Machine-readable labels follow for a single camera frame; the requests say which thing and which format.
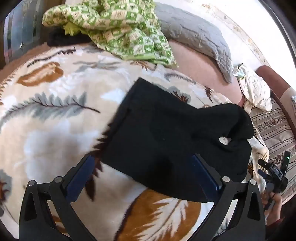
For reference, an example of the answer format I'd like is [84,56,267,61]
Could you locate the black pants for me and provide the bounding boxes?
[102,77,255,203]

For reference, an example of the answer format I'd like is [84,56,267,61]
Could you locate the striped floral bedsheet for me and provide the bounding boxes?
[250,97,296,204]

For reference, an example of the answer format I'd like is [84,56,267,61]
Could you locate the green checked quilt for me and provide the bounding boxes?
[42,0,179,67]

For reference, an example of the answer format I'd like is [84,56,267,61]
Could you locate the white quilted cloth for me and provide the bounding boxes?
[232,64,272,114]

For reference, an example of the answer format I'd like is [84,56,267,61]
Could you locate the pale green plastic item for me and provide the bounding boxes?
[232,66,245,80]

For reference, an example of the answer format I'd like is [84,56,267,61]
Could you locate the person's right hand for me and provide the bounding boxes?
[261,192,283,225]

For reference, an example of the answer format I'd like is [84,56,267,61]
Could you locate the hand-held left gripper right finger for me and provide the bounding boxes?
[192,153,266,241]

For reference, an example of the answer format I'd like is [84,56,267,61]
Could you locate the pink sofa cushion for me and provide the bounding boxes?
[168,39,245,108]

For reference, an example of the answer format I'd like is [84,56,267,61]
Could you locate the leaf print fleece blanket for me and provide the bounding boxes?
[0,43,270,241]

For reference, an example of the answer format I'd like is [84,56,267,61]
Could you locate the grey quilted pillow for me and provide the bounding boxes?
[154,2,233,84]

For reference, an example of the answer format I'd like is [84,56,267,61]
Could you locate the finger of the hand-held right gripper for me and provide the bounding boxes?
[257,159,271,183]

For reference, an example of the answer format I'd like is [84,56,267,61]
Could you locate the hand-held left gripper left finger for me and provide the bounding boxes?
[20,154,97,241]

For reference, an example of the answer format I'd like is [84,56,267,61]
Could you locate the brown sofa armrest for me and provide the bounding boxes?
[255,65,296,139]

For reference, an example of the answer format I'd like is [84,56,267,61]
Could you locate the glass door cabinet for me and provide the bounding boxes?
[3,0,50,63]

